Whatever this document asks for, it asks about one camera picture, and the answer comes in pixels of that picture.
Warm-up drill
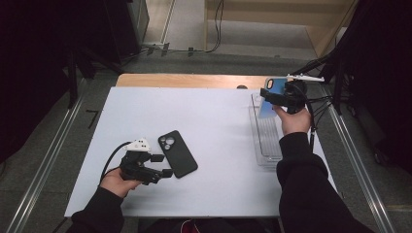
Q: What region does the person's left hand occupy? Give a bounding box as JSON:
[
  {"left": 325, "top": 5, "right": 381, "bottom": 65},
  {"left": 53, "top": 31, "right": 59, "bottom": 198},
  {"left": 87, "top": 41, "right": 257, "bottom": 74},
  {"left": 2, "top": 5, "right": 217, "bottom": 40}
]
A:
[{"left": 99, "top": 166, "right": 144, "bottom": 199}]

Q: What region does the light wooden furniture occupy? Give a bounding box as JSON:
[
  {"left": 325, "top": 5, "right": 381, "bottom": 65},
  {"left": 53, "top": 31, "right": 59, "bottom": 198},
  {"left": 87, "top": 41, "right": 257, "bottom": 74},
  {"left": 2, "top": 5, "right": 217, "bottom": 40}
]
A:
[{"left": 203, "top": 0, "right": 358, "bottom": 59}]

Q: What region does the metal floor rail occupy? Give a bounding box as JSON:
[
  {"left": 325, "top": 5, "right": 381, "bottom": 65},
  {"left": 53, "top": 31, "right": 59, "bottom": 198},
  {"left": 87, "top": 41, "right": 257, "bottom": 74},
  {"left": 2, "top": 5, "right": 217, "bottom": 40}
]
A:
[
  {"left": 326, "top": 103, "right": 396, "bottom": 233},
  {"left": 6, "top": 93, "right": 88, "bottom": 233}
]

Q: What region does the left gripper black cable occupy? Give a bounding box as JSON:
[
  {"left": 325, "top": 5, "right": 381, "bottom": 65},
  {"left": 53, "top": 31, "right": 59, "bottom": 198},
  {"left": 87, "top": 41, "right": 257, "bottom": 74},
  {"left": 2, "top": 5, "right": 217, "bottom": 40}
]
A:
[{"left": 99, "top": 141, "right": 133, "bottom": 183}]

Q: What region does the black cabinet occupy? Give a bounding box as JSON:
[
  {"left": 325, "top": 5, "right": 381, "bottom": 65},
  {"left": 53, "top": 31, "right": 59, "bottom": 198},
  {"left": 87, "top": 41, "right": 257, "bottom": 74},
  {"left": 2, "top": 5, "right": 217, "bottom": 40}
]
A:
[{"left": 74, "top": 0, "right": 151, "bottom": 64}]

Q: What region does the black phone case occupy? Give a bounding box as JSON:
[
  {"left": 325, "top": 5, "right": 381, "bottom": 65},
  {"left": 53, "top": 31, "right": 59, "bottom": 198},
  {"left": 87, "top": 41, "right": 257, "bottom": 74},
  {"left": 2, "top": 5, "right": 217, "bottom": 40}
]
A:
[{"left": 157, "top": 129, "right": 199, "bottom": 180}]

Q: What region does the black stand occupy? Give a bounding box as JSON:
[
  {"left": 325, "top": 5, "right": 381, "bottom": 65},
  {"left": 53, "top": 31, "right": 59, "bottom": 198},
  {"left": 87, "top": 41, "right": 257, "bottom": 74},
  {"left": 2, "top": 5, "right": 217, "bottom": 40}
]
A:
[
  {"left": 66, "top": 45, "right": 125, "bottom": 110},
  {"left": 290, "top": 48, "right": 348, "bottom": 116}
]

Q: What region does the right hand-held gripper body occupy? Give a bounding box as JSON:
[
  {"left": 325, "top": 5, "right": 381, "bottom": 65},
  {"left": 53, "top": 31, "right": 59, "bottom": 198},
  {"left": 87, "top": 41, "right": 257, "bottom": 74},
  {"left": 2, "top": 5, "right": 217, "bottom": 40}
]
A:
[{"left": 278, "top": 73, "right": 326, "bottom": 115}]

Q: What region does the blue gradient phone case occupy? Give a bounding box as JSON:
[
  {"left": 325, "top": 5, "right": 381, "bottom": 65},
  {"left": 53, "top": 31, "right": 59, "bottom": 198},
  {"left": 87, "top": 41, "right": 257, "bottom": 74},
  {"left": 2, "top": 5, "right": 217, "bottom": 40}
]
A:
[{"left": 258, "top": 77, "right": 289, "bottom": 119}]

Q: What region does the black hanging cable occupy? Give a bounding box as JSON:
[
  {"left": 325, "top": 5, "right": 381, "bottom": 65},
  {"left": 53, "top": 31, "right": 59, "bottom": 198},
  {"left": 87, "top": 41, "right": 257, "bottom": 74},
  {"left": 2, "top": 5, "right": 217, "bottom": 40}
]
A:
[{"left": 203, "top": 0, "right": 225, "bottom": 53}]

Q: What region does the person's right hand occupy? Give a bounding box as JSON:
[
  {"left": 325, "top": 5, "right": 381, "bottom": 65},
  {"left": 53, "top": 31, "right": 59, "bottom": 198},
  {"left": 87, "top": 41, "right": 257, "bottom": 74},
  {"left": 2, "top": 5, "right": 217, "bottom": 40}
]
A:
[{"left": 273, "top": 105, "right": 313, "bottom": 136}]

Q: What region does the black floor cable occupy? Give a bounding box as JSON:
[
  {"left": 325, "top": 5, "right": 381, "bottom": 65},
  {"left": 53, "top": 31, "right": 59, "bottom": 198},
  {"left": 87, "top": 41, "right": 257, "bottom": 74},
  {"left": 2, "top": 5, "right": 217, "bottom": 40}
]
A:
[{"left": 307, "top": 95, "right": 334, "bottom": 127}]

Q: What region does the clear plastic rack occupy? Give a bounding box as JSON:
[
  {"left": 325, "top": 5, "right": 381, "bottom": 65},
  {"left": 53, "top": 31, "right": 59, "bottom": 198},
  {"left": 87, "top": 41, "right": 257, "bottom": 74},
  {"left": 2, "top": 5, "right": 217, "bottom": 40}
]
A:
[{"left": 248, "top": 91, "right": 288, "bottom": 168}]

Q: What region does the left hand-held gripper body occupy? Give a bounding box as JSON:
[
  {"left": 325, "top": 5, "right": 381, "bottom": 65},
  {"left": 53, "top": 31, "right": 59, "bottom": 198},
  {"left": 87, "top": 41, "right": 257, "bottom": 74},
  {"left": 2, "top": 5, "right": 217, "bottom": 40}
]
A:
[{"left": 119, "top": 137, "right": 163, "bottom": 186}]

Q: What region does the black curtain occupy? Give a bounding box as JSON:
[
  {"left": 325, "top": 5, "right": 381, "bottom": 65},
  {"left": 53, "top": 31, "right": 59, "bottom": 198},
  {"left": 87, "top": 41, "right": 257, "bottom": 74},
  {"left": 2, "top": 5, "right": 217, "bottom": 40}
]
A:
[
  {"left": 336, "top": 0, "right": 412, "bottom": 176},
  {"left": 0, "top": 0, "right": 79, "bottom": 163}
]

